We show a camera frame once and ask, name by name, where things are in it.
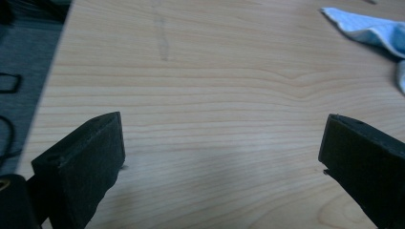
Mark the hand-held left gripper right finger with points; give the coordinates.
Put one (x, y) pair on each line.
(366, 165)

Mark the blue striped towel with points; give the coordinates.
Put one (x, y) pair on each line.
(375, 28)

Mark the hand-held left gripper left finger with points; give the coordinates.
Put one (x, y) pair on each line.
(79, 168)

